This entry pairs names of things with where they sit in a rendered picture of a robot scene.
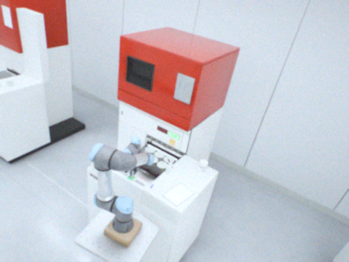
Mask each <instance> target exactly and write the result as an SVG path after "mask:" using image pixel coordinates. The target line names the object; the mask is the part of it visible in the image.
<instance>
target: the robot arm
mask: <svg viewBox="0 0 349 262"><path fill-rule="evenodd" d="M140 148H141V138H140V137H132V138H131V140H130V143H129V146H128V147H127V148H125V149H124V151H120V150H117V149H115V148H112V147H109V146H108V145H105V144H102V143H96V144H95V145H94V146H93V147H92V149H91V152H90V155H89V157H88V158H89V160H90V161H91V162H93V166H94V168H95V169H96V171H97V179H98V190H97V191H96V193H95V195H94V198H93V204H94V205H95V206H97V207H98V208H101V209H103V210H106V211H108V212H110V213H112V214H115V216H114V217H113V219H112V228H113V230H114V231H116V232H117V233H128V232H130V231H131V230H132V229H133V225H134V221H133V217H132V214H133V201H132V199H131V198H130V197H129V196H126V195H123V196H122V195H120V196H117V195H115V192H114V191H113V189H112V170H113V171H117V172H125V173H129V176H130V177H131V178H132V177H134V175H135V174H136V173H137V172H138V171H137V168H138V167H139V168H140V167H141V165H143V164H147V165H152V163H153V161H154V159H155V157H154V156H153V155H151V154H149V153H146V152H143V151H141V150H140Z"/></svg>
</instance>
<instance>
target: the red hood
mask: <svg viewBox="0 0 349 262"><path fill-rule="evenodd" d="M239 51H240V47H237V46H234V45H230V44H226V43H224V42H221V41H217V40H214V39H208V38H205V37H202V36H198V35H195V34H191V33H188V32H184V31H181V30H178V29H175V28H172V27H163V28H159V29H152V30H148V31H142V32H136V33H131V34H125V35H121V36H120V50H119V64H118V91H117V99H118V100H121V101H122V102H125V103H127V104H128V105H131V106H132V107H135V108H137V109H139V110H142V111H144V112H146V113H147V114H149V115H152V116H154V117H156V118H158V119H161V120H164V121H165V122H167V123H169V124H171V125H174V126H175V127H178V128H180V129H182V130H184V131H186V132H189V131H190V130H191V129H193V128H194V127H195V126H197V125H198V124H200V123H201V122H202V121H203V120H204V119H206V118H208V117H209V116H211V115H212V114H213V113H215V112H216V111H218V110H219V109H220V108H221V107H222V106H223V105H224V102H225V99H226V96H227V92H228V89H229V85H230V83H231V79H232V75H233V73H234V69H235V66H236V62H237V59H238V57H239Z"/></svg>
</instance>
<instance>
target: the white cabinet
mask: <svg viewBox="0 0 349 262"><path fill-rule="evenodd" d="M87 180H88V219H89V223H91V221H92V220H93V219H94V218H95V217H96V216H97V215H98V214H99V213H100V212H101V211H102V210H103V209H101V208H98V207H97V206H95V205H94V204H93V198H94V195H95V193H96V191H97V190H98V179H97V175H96V174H94V173H93V172H91V171H90V170H89V169H87ZM112 189H113V191H114V192H115V195H117V196H120V195H122V196H123V195H126V196H129V195H127V194H126V193H124V192H122V191H121V190H119V189H118V188H116V187H115V186H113V185H112ZM213 189H214V186H213V187H212V188H211V189H210V191H208V193H207V194H206V195H205V196H203V198H202V199H201V201H200V202H199V203H198V204H197V205H196V207H195V208H194V209H193V210H192V212H191V213H189V214H188V216H187V217H186V218H185V219H184V220H183V222H182V223H181V224H180V225H179V226H176V225H175V224H174V223H172V222H170V221H169V220H167V219H166V218H165V217H163V216H161V215H160V214H157V213H156V212H154V211H153V210H151V209H150V208H148V207H147V206H146V205H144V204H142V203H140V202H138V201H137V200H135V199H134V198H132V197H131V196H129V197H130V198H131V199H132V201H133V209H134V210H136V211H138V212H139V213H141V214H142V215H144V216H145V217H146V218H147V219H148V220H150V221H151V222H152V223H153V224H154V225H156V226H157V227H158V228H159V229H160V230H159V232H158V233H157V234H156V236H155V237H154V239H153V241H152V242H151V244H150V246H149V247H148V249H147V250H146V252H145V254H144V255H143V257H142V259H141V260H140V262H179V260H180V259H181V258H182V257H183V255H184V253H185V252H186V251H187V250H188V248H189V247H190V246H191V244H192V243H193V241H194V240H195V239H196V238H197V236H198V234H199V231H200V229H201V224H202V221H203V218H204V214H205V212H206V209H207V207H208V203H209V200H210V197H211V195H212V192H213Z"/></svg>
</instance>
